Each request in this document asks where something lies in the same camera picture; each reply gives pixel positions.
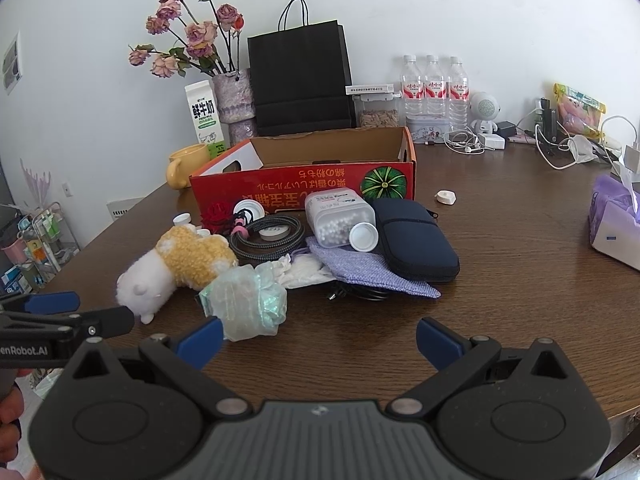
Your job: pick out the flat white carton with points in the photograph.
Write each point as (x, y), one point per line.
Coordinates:
(370, 89)

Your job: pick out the small white round tag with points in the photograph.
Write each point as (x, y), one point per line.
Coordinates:
(443, 196)

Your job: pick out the red orange cardboard box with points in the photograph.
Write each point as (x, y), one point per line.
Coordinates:
(280, 185)

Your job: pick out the small white bottle cap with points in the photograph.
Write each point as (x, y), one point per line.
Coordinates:
(181, 218)

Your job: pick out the metal storage rack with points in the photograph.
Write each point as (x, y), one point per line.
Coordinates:
(40, 250)

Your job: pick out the red yarn flower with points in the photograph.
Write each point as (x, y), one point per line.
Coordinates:
(215, 215)

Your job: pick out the yellow white plush toy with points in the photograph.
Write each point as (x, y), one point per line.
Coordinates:
(190, 255)

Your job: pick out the navy zip case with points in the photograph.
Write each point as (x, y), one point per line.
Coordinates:
(415, 240)

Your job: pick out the white tissue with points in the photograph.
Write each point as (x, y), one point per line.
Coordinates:
(307, 272)

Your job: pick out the person's left hand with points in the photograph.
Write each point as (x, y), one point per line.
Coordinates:
(7, 410)

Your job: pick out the purple textured vase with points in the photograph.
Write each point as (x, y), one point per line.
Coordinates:
(235, 100)

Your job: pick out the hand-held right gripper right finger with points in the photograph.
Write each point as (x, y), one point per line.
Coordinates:
(436, 338)

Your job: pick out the dried pink roses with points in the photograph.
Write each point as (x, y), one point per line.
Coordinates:
(200, 35)

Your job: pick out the white plastic bottle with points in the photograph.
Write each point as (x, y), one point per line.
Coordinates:
(330, 210)

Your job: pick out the purple tissue pack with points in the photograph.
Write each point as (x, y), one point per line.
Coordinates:
(615, 220)

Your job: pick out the clear container of seeds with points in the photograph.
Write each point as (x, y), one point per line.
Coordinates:
(377, 115)

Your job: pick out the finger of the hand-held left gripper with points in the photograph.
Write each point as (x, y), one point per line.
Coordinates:
(50, 302)
(110, 320)

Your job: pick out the grey printed tin box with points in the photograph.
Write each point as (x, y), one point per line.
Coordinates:
(427, 130)

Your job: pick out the yellow mug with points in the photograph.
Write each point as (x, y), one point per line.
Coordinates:
(187, 165)

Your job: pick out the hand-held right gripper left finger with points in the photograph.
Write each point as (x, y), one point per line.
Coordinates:
(202, 336)

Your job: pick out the white green milk carton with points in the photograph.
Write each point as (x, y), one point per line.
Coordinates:
(205, 115)

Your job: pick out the white wall socket box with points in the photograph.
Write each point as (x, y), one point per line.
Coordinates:
(125, 208)

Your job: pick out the yellow pink snack packet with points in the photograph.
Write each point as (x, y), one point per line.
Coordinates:
(577, 112)

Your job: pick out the white robot speaker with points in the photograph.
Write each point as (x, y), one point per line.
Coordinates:
(485, 107)

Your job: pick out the white round charger disc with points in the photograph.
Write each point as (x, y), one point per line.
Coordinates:
(272, 232)

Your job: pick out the purple woven pouch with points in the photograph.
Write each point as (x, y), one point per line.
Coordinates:
(360, 267)

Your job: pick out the black paper bag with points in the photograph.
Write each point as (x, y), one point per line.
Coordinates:
(300, 80)

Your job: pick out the iridescent plastic pouch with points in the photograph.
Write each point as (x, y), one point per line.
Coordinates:
(240, 300)

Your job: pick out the clear water bottle red label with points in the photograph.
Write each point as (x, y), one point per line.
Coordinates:
(458, 92)
(435, 90)
(411, 90)

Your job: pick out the white plug adapter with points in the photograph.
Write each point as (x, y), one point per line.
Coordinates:
(631, 160)

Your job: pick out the black power adapter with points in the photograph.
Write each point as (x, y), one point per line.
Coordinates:
(505, 130)

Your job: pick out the white charger block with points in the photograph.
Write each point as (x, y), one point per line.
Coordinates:
(492, 141)

